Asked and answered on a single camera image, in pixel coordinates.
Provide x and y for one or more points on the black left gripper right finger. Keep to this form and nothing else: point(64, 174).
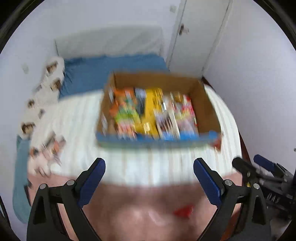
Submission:
point(252, 222)

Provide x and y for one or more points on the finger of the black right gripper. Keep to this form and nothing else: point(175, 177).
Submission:
point(275, 169)
point(277, 192)

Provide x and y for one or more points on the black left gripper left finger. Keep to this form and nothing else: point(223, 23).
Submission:
point(45, 221)

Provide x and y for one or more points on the red snack packet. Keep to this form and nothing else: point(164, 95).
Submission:
point(184, 212)

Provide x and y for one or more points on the yellow and black snack bag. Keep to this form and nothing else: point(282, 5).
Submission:
point(152, 104)

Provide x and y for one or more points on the bear print white blanket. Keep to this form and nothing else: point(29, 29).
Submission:
point(44, 96)

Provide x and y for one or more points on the pink blanket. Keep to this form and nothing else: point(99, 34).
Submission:
point(140, 206)

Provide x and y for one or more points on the striped white bed sheet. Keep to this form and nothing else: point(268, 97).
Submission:
point(75, 118)

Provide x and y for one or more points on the cardboard box with blue print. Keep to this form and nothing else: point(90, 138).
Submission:
point(187, 119)

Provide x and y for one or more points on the blue pillow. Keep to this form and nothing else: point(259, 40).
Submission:
point(88, 74)

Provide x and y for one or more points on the white wardrobe door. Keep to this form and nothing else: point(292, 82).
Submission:
point(196, 30)

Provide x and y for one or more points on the white bed headboard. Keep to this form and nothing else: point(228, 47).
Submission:
point(112, 41)

